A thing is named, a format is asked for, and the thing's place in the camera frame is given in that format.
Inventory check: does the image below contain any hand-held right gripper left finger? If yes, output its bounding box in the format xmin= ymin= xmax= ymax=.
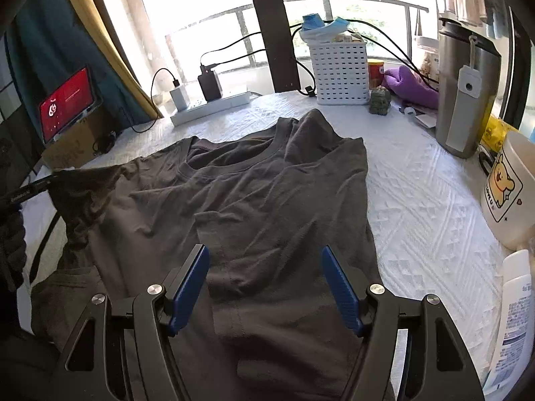
xmin=54 ymin=243 xmax=211 ymax=401

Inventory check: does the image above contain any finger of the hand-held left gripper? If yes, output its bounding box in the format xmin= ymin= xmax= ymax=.
xmin=0 ymin=170 xmax=64 ymax=212

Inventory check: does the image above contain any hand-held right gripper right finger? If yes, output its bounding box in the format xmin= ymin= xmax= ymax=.
xmin=320 ymin=246 xmax=486 ymax=401

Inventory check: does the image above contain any dark grey printed t-shirt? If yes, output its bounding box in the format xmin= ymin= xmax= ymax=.
xmin=31 ymin=109 xmax=396 ymax=401

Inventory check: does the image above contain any brown cardboard box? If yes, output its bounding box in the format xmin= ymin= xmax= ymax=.
xmin=42 ymin=111 xmax=122 ymax=170

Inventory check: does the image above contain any tablet with red screen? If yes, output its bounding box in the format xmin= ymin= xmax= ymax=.
xmin=37 ymin=66 xmax=103 ymax=145

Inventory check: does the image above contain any white textured table cover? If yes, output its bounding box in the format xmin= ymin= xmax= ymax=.
xmin=17 ymin=90 xmax=519 ymax=401

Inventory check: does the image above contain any teal curtain with yellow edge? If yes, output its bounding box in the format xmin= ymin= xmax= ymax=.
xmin=8 ymin=0 xmax=164 ymax=122

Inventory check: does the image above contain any white charger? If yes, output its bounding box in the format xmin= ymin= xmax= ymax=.
xmin=169 ymin=85 xmax=191 ymax=111

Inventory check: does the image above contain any white lotion tube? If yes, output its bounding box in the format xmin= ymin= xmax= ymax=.
xmin=483 ymin=250 xmax=535 ymax=393

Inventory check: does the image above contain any white power strip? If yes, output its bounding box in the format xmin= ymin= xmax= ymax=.
xmin=171 ymin=90 xmax=251 ymax=126

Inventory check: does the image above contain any small green figurine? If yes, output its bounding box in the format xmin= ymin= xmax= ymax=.
xmin=368 ymin=86 xmax=392 ymax=115

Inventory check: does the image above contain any white mug with bear print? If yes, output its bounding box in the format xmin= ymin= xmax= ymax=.
xmin=480 ymin=130 xmax=535 ymax=251

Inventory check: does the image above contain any black charger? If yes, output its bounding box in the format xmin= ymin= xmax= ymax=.
xmin=197 ymin=63 xmax=223 ymax=102

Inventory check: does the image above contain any purple cloth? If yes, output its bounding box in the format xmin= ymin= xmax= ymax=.
xmin=382 ymin=66 xmax=439 ymax=109

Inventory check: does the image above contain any red and yellow can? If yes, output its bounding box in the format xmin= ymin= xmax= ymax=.
xmin=368 ymin=60 xmax=387 ymax=90

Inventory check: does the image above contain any white perforated plastic basket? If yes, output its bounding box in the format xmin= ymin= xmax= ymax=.
xmin=308 ymin=35 xmax=371 ymax=105

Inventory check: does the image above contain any yellow packet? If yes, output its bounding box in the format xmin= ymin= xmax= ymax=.
xmin=478 ymin=114 xmax=519 ymax=153

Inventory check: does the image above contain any clear plastic jar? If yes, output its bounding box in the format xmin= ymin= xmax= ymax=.
xmin=416 ymin=35 xmax=441 ymax=80

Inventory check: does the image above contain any blue face mask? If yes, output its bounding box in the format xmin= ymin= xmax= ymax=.
xmin=302 ymin=14 xmax=349 ymax=43

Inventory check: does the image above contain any stainless steel tumbler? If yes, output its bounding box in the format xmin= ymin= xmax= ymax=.
xmin=435 ymin=17 xmax=502 ymax=159

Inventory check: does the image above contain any balcony railing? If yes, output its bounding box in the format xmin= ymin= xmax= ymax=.
xmin=165 ymin=0 xmax=431 ymax=72

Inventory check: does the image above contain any black strap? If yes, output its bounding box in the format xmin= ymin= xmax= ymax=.
xmin=27 ymin=211 xmax=61 ymax=285

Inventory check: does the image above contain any black coiled cable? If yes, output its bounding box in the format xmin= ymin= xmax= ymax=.
xmin=92 ymin=131 xmax=118 ymax=153

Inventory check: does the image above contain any black charger cable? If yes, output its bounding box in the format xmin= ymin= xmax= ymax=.
xmin=119 ymin=68 xmax=180 ymax=134
xmin=200 ymin=29 xmax=268 ymax=68

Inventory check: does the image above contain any black cable with plug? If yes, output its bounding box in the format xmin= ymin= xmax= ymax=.
xmin=290 ymin=19 xmax=439 ymax=98

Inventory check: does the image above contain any dark window post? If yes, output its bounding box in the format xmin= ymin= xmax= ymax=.
xmin=243 ymin=0 xmax=302 ymax=95

